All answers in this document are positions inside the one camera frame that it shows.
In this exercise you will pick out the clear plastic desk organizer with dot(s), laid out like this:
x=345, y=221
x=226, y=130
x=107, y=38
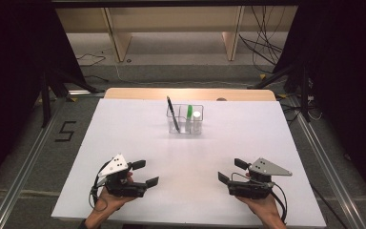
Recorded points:
x=181, y=127

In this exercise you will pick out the light wooden shelf unit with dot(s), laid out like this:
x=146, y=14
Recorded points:
x=178, y=19

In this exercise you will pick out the person's left hand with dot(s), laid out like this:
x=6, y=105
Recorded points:
x=108, y=205

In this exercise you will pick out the black curtain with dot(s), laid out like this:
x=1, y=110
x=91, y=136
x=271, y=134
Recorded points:
x=349, y=79
x=9, y=79

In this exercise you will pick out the black tripod stand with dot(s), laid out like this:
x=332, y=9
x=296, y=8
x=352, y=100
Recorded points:
x=304, y=95
x=46, y=101

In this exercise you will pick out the black pen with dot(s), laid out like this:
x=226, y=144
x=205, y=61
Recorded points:
x=172, y=113

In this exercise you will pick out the person's right hand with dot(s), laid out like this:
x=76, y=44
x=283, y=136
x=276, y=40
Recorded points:
x=265, y=208

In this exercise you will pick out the green highlighter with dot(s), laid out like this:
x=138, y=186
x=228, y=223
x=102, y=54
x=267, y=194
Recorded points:
x=189, y=112

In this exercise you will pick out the white cylindrical tube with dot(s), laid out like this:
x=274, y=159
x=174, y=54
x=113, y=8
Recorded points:
x=197, y=119

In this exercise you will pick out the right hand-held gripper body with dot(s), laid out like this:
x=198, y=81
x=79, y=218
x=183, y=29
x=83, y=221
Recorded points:
x=268, y=168

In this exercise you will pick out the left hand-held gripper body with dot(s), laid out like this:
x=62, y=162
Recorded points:
x=116, y=167

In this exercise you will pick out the aluminium floor rail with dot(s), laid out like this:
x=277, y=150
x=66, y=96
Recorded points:
x=327, y=162
x=25, y=171

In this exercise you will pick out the white board mat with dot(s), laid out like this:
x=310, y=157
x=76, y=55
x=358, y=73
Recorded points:
x=187, y=152

